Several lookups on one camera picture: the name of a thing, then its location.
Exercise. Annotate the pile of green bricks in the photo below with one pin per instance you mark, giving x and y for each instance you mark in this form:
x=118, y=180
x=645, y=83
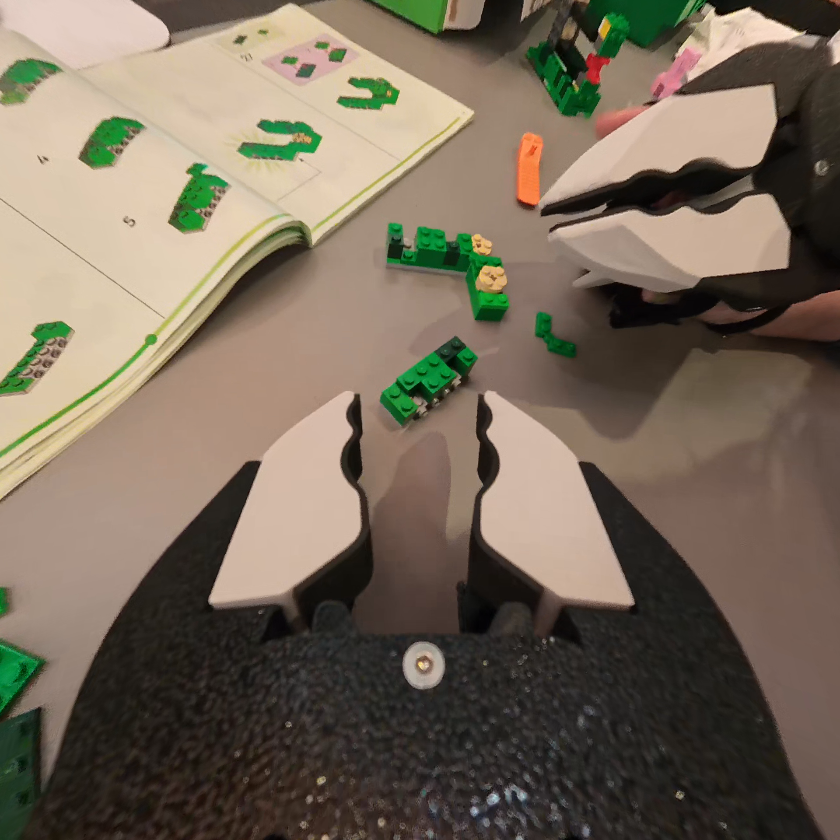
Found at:
x=16, y=669

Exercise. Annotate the white plastic bag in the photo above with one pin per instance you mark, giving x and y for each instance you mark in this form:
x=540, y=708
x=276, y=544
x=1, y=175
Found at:
x=741, y=33

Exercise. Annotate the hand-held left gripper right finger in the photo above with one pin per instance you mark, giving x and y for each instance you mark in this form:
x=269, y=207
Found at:
x=551, y=525

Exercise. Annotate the pink brick pig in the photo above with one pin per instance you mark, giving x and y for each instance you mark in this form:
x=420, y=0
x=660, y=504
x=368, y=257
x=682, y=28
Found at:
x=676, y=75

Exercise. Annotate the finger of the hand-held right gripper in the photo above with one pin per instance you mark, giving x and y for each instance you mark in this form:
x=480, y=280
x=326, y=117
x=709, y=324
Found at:
x=689, y=246
x=682, y=131

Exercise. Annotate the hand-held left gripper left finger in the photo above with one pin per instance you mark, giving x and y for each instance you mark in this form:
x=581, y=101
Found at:
x=295, y=525

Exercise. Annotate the brick instruction booklet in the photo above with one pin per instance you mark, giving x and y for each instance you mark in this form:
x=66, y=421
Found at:
x=164, y=229

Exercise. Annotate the green brick assembly grey underside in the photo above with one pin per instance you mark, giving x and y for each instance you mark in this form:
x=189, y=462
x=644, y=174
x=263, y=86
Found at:
x=426, y=380

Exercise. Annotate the person's right hand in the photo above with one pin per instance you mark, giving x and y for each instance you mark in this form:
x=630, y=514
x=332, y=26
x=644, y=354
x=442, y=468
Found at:
x=800, y=321

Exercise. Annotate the green brick assembly tan flowers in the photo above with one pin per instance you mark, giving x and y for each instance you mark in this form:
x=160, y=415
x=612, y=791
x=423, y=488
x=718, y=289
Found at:
x=433, y=246

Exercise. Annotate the orange brick separator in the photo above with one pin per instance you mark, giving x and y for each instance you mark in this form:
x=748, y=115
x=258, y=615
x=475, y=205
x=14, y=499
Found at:
x=529, y=170

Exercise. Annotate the green brick build with cactus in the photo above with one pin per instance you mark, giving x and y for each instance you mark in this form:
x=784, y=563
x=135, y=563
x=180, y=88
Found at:
x=564, y=72

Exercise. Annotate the small green brick piece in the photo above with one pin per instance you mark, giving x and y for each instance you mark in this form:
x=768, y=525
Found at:
x=548, y=331

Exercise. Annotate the green cardboard box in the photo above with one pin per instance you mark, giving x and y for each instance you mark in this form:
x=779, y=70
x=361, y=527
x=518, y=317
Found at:
x=649, y=19
x=420, y=13

